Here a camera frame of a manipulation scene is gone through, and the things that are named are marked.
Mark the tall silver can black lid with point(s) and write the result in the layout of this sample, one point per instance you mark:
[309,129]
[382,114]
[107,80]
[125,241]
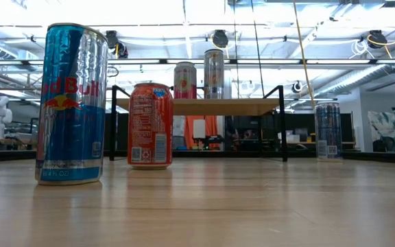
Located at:
[214,75]

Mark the wooden shelf black metal legs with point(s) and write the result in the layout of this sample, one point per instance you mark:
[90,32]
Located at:
[235,107]

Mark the red-orange Fanta can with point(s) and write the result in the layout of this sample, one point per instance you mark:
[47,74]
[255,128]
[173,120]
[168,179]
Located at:
[149,130]

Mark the blue silver Red Bull can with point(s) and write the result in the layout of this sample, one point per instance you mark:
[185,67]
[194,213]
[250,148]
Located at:
[72,130]

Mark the dark blue patterned slim can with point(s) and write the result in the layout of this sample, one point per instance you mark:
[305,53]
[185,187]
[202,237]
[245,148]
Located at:
[328,130]

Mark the teal and white artwork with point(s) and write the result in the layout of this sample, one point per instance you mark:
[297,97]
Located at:
[384,132]

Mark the black aluminium table frame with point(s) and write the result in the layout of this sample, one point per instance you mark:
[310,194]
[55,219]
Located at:
[9,156]

